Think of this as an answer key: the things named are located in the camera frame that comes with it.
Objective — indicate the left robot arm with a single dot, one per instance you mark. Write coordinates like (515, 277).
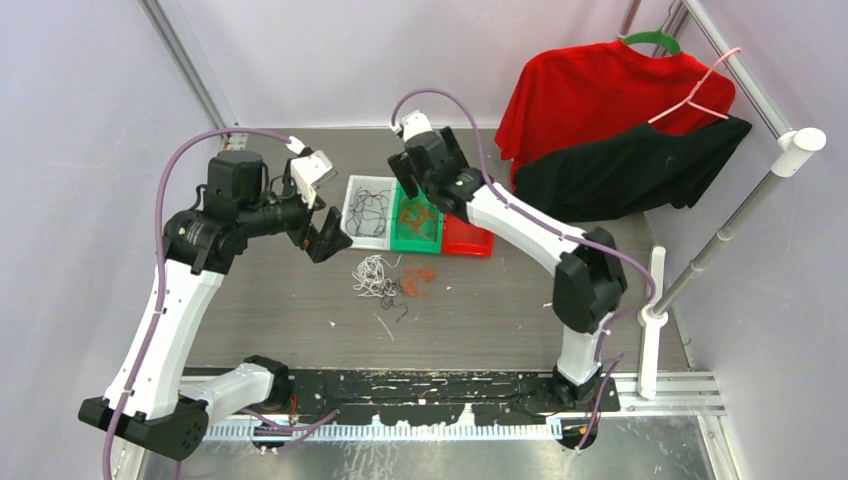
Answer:
(147, 404)

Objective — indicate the white plastic bin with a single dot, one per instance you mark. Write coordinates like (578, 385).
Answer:
(367, 211)

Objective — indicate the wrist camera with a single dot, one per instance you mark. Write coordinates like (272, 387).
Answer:
(309, 173)
(412, 125)

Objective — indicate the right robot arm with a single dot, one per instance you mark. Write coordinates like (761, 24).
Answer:
(588, 281)

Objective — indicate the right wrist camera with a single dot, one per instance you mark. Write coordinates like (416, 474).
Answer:
(412, 125)

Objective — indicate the green clothes hanger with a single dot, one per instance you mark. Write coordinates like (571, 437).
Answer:
(656, 37)

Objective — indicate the green plastic bin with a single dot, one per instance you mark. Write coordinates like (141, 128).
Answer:
(416, 225)

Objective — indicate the red plastic bin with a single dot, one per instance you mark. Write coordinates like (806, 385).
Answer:
(460, 238)

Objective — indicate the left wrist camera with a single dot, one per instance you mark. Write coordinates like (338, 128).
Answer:
(309, 173)

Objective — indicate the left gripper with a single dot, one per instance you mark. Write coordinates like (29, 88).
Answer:
(320, 245)

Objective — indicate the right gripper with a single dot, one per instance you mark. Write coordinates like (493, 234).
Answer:
(403, 171)

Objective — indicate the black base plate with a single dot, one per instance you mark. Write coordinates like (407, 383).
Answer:
(418, 398)

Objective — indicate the red t-shirt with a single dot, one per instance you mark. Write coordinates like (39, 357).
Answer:
(573, 95)

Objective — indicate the black t-shirt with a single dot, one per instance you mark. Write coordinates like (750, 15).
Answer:
(636, 171)

